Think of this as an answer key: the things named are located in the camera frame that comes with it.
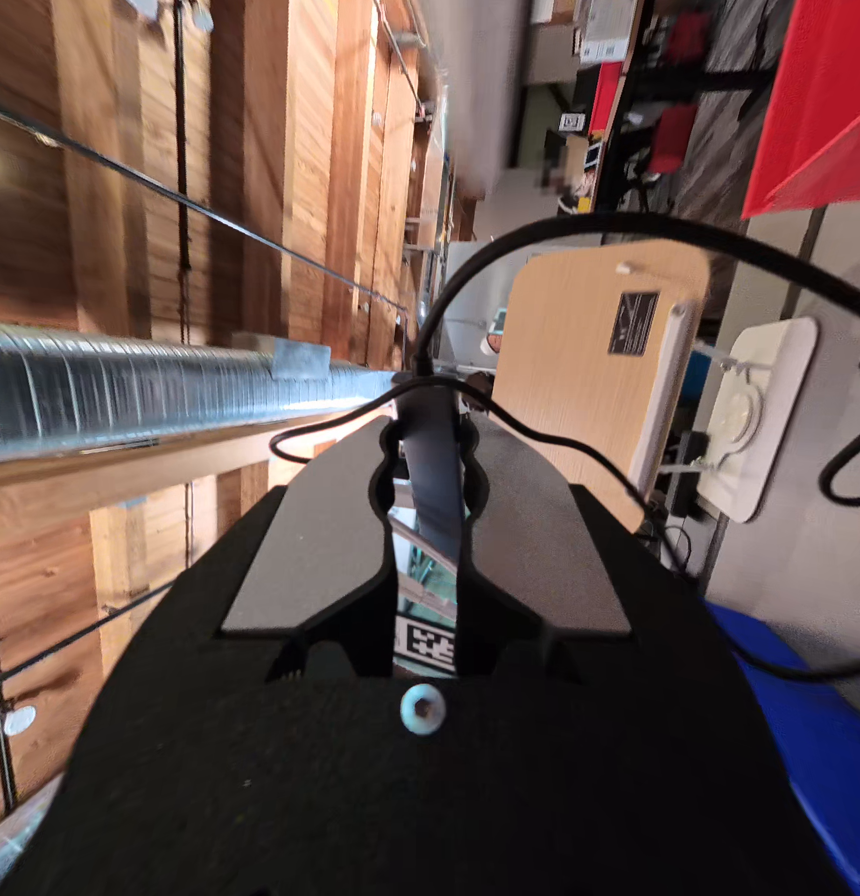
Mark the wooden book stand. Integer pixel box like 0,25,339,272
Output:
492,238,821,534

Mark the black-legged work table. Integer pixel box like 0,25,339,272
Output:
591,0,777,211

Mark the red plastic bin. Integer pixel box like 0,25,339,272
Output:
741,0,860,220

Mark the white cardboard box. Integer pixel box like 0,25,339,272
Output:
577,0,640,65

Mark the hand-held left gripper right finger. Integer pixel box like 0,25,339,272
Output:
457,413,635,679

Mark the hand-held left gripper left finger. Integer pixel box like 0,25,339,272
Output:
219,416,399,679

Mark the black white tag sign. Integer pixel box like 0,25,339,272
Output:
391,615,460,679

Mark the blue plastic bin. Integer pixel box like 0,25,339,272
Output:
703,598,860,896

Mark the thin black cable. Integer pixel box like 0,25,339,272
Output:
269,374,860,681

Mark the small red bin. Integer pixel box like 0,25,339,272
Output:
587,62,626,135

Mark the red bag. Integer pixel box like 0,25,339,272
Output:
647,105,698,176

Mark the black USB hub with cable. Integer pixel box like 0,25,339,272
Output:
398,212,860,561

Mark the large silver insulated duct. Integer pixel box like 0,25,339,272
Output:
0,329,406,469

